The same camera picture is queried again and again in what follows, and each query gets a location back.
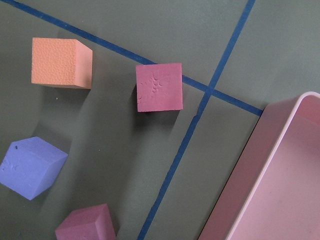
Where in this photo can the orange foam block far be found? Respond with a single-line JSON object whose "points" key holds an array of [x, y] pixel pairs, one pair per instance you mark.
{"points": [[61, 63]]}

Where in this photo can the dark red foam block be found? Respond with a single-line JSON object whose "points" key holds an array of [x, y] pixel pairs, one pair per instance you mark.
{"points": [[91, 223]]}

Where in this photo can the purple foam block far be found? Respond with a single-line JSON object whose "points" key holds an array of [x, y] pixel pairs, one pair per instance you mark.
{"points": [[31, 166]]}

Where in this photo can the red plastic bin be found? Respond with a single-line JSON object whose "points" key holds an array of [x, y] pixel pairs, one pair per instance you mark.
{"points": [[273, 192]]}

